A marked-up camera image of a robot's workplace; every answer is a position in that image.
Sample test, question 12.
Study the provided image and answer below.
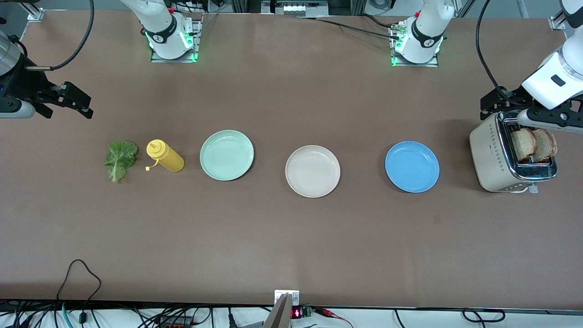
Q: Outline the brown-crust bread slice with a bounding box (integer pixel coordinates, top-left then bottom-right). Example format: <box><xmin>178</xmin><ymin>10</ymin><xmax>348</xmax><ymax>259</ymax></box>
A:
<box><xmin>510</xmin><ymin>128</ymin><xmax>538</xmax><ymax>163</ymax></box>
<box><xmin>532</xmin><ymin>129</ymin><xmax>558</xmax><ymax>162</ymax></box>

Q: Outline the green lettuce leaf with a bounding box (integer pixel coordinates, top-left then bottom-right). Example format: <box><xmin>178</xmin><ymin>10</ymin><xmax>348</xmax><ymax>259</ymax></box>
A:
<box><xmin>104</xmin><ymin>140</ymin><xmax>138</xmax><ymax>184</ymax></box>

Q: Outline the yellow squeeze mustard bottle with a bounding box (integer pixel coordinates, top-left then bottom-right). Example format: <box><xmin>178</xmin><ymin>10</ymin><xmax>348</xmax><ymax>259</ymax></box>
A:
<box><xmin>146</xmin><ymin>139</ymin><xmax>185</xmax><ymax>173</ymax></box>

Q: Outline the blue plate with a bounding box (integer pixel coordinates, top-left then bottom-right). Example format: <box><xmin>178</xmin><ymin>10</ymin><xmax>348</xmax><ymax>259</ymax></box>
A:
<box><xmin>385</xmin><ymin>141</ymin><xmax>440</xmax><ymax>193</ymax></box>

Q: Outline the pale green plate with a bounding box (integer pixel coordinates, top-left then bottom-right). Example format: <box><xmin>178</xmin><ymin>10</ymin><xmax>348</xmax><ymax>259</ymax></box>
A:
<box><xmin>199</xmin><ymin>130</ymin><xmax>255</xmax><ymax>181</ymax></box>

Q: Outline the beige plate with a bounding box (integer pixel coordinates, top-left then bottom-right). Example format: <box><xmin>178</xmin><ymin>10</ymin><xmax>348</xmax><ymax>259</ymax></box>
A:
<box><xmin>285</xmin><ymin>145</ymin><xmax>341</xmax><ymax>198</ymax></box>

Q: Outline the beige chrome toaster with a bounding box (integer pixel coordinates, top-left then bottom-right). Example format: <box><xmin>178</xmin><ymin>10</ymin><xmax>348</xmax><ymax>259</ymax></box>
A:
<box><xmin>469</xmin><ymin>109</ymin><xmax>558</xmax><ymax>194</ymax></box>

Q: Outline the grey control box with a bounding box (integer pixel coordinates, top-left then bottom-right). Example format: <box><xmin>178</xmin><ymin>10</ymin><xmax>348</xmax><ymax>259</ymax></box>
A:
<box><xmin>261</xmin><ymin>0</ymin><xmax>329</xmax><ymax>18</ymax></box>

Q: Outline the red black power strip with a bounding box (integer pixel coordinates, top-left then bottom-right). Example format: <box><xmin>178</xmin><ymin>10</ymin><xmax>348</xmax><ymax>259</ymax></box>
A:
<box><xmin>155</xmin><ymin>318</ymin><xmax>194</xmax><ymax>328</ymax></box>

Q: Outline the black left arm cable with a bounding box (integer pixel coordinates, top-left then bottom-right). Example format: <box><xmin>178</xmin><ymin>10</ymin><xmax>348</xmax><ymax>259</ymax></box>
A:
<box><xmin>476</xmin><ymin>0</ymin><xmax>517</xmax><ymax>108</ymax></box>

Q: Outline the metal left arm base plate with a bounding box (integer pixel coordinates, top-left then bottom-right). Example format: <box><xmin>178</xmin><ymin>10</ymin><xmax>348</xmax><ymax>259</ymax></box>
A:
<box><xmin>389</xmin><ymin>23</ymin><xmax>440</xmax><ymax>68</ymax></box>

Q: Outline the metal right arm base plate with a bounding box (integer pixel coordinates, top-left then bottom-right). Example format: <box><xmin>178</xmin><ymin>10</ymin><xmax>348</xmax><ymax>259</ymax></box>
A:
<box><xmin>150</xmin><ymin>14</ymin><xmax>203</xmax><ymax>63</ymax></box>

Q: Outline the long black table cable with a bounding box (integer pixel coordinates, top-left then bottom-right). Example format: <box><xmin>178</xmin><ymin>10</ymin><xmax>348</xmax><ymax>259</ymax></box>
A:
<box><xmin>296</xmin><ymin>16</ymin><xmax>401</xmax><ymax>39</ymax></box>

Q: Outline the black looped cable with adapter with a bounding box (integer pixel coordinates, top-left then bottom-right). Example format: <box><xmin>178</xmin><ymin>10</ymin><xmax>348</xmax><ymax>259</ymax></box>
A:
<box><xmin>57</xmin><ymin>259</ymin><xmax>102</xmax><ymax>325</ymax></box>

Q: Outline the black coiled cable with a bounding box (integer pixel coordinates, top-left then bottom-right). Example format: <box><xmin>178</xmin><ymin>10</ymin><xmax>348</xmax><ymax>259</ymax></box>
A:
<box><xmin>462</xmin><ymin>308</ymin><xmax>506</xmax><ymax>323</ymax></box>

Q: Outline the red clip wire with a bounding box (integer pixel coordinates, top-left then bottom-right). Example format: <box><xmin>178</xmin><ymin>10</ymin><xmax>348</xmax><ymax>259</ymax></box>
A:
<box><xmin>317</xmin><ymin>307</ymin><xmax>353</xmax><ymax>328</ymax></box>

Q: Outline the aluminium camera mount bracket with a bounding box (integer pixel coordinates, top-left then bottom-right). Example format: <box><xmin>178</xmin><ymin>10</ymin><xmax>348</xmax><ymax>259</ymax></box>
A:
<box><xmin>274</xmin><ymin>290</ymin><xmax>300</xmax><ymax>328</ymax></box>

